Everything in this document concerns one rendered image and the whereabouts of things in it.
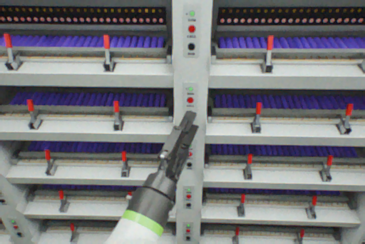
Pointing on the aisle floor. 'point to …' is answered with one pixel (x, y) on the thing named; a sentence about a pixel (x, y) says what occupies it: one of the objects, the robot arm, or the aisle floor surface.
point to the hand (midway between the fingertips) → (188, 127)
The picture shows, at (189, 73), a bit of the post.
